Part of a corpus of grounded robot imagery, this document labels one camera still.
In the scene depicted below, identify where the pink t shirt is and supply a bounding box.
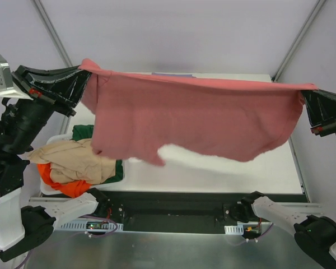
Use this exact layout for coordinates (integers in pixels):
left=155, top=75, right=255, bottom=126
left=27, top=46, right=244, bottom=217
left=80, top=59, right=316, bottom=166

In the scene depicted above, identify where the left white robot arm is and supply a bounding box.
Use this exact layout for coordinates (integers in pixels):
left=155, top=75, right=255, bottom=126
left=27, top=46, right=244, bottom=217
left=0, top=60, right=108, bottom=264

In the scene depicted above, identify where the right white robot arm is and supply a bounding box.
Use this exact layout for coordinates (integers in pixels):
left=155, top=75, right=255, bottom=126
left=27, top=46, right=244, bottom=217
left=237, top=89, right=336, bottom=268

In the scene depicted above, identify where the green t shirt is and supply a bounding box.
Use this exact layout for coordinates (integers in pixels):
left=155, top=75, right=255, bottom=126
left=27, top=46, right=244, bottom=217
left=72, top=124, right=124, bottom=184

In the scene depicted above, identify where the beige t shirt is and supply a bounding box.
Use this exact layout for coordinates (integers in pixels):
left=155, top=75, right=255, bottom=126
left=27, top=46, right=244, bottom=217
left=28, top=138, right=116, bottom=185

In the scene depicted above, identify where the folded purple t shirt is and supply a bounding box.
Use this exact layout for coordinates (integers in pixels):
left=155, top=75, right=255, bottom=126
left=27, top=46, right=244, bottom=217
left=151, top=72, right=196, bottom=78

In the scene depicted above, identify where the orange t shirt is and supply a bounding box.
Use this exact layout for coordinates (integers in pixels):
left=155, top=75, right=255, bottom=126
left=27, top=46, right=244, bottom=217
left=37, top=164, right=91, bottom=198

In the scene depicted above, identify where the white laundry basket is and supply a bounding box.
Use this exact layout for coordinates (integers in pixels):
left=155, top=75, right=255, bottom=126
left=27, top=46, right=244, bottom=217
left=40, top=133, right=126, bottom=196

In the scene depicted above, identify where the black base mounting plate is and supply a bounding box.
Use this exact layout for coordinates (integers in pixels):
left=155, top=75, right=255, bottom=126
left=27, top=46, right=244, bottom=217
left=89, top=191, right=246, bottom=234

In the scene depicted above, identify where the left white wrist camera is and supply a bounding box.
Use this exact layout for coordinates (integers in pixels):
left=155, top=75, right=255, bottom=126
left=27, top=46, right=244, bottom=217
left=0, top=55, right=32, bottom=100

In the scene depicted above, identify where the left aluminium frame post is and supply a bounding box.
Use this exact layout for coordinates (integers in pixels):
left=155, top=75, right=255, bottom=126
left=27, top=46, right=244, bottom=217
left=31, top=0, right=74, bottom=67

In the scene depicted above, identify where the aluminium frame post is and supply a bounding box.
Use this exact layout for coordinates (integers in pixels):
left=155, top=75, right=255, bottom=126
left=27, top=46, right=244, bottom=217
left=272, top=0, right=328, bottom=82
left=31, top=0, right=74, bottom=67

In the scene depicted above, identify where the right aluminium frame post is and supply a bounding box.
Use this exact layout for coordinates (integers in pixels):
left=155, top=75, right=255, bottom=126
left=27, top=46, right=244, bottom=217
left=272, top=0, right=328, bottom=82

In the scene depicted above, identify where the left white cable duct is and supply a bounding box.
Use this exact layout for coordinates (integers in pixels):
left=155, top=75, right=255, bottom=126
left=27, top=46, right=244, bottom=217
left=57, top=219, right=123, bottom=233

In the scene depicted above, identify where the white cable duct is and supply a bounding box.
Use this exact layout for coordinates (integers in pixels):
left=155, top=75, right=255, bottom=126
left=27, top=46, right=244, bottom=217
left=57, top=219, right=123, bottom=233
left=224, top=224, right=244, bottom=236

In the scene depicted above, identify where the right white cable duct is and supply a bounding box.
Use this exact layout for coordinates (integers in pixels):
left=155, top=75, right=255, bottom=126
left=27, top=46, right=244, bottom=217
left=224, top=224, right=244, bottom=236

